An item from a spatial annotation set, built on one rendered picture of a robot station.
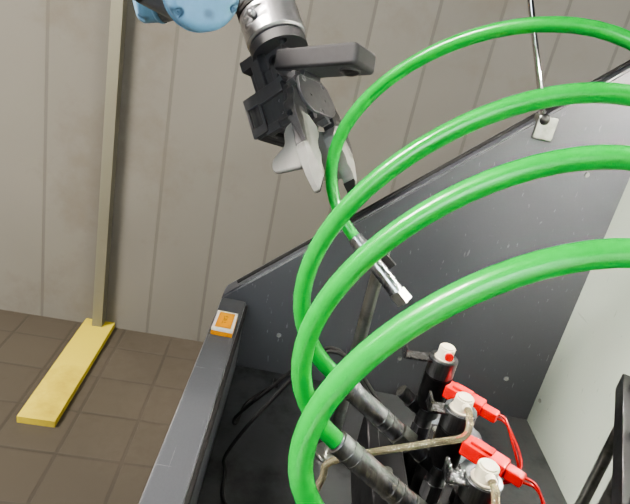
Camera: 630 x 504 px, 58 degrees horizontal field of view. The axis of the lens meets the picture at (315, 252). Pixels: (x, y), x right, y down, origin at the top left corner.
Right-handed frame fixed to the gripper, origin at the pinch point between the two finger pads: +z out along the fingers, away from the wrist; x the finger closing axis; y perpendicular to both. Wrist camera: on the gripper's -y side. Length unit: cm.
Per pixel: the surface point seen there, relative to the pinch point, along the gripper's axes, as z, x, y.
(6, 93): -108, -53, 143
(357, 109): -5.6, 2.6, -6.2
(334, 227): 10.0, 19.8, -8.5
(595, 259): 18.8, 27.7, -24.9
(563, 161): 12.8, 21.7, -24.7
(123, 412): 12, -74, 144
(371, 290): 12.1, -5.2, 2.8
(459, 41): -6.3, 2.7, -18.5
